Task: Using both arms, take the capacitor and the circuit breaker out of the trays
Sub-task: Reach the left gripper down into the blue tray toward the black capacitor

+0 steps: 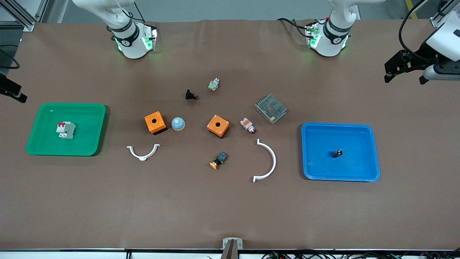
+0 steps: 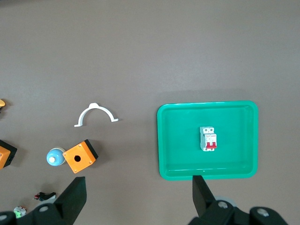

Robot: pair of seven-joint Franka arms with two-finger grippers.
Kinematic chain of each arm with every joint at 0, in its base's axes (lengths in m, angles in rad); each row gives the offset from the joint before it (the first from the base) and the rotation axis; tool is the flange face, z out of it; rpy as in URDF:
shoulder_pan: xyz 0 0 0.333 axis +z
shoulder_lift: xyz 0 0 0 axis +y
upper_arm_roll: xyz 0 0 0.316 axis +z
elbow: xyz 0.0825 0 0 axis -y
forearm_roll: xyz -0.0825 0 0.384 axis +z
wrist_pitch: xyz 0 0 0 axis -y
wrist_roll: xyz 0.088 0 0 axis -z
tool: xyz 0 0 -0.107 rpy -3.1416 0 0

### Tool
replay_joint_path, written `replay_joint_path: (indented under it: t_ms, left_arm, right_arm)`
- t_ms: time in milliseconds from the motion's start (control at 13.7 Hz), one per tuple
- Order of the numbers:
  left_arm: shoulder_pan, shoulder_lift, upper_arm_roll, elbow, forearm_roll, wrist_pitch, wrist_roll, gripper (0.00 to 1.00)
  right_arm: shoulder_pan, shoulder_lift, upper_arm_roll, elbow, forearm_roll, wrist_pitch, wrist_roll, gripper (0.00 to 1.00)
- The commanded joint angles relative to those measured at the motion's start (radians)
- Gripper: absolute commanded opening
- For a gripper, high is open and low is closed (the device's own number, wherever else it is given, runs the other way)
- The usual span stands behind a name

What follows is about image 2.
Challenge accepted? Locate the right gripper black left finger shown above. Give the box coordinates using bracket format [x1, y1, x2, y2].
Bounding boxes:
[0, 177, 88, 225]

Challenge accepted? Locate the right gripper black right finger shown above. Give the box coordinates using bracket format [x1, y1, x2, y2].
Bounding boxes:
[187, 174, 289, 225]

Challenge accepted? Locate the green white push button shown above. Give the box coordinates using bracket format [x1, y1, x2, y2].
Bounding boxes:
[13, 206, 27, 219]

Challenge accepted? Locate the blue white round cap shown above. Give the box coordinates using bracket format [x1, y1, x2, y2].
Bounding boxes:
[45, 147, 66, 167]

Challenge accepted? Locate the orange button box black base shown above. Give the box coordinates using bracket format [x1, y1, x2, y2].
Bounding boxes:
[62, 139, 99, 174]
[0, 139, 18, 170]

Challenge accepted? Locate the green plastic tray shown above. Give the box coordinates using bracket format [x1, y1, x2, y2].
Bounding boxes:
[157, 100, 259, 181]

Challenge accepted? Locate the white plastic pipe clamp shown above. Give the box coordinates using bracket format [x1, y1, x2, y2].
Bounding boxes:
[74, 102, 120, 128]

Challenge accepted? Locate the brown table mat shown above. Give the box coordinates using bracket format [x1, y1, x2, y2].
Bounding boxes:
[0, 0, 300, 225]

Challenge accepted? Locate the black red indicator switch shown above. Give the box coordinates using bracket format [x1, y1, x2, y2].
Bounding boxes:
[33, 192, 57, 202]

